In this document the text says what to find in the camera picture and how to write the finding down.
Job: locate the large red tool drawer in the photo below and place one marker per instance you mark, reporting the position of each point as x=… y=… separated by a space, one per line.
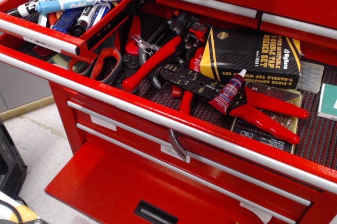
x=218 y=160

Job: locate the red threadlocker glue tube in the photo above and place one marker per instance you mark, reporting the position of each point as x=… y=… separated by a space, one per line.
x=226 y=96

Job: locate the drill bit index case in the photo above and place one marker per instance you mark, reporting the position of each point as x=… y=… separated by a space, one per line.
x=269 y=115

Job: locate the blue rectangular eraser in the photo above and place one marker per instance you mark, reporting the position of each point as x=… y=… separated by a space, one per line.
x=67 y=20

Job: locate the black capped dry-erase marker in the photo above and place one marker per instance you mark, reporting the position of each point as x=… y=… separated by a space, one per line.
x=84 y=20

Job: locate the red tool chest cabinet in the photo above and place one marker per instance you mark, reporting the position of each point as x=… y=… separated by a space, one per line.
x=313 y=23

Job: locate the red grey handled scissors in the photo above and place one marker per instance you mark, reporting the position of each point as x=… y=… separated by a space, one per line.
x=107 y=64

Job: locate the light blue Expo marker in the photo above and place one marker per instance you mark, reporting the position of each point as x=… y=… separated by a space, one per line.
x=46 y=7

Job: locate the clear plastic bit case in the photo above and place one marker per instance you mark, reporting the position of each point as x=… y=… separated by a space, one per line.
x=311 y=77

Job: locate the open red bottom drawer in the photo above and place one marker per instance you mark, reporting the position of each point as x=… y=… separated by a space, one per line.
x=109 y=185

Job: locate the black Expo marker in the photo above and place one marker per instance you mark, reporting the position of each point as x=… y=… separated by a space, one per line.
x=26 y=9

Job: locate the black plastic crate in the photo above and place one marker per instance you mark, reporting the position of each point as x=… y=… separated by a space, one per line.
x=13 y=168

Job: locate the black yellow tap wrench box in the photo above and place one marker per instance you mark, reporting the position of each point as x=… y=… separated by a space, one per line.
x=269 y=59

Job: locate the small red marker drawer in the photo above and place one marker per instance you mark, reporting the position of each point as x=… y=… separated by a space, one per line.
x=72 y=27

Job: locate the long red handled pliers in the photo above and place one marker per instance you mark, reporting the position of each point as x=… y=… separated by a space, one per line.
x=163 y=53

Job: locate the silver hook on handle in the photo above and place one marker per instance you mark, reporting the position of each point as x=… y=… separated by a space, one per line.
x=174 y=141

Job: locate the teal white box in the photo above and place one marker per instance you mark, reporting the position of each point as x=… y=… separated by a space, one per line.
x=327 y=102

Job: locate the red handled wire crimper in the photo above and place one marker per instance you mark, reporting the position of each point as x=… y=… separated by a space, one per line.
x=194 y=81

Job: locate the small red wire stripper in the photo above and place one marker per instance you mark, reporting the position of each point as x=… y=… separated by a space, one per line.
x=135 y=30

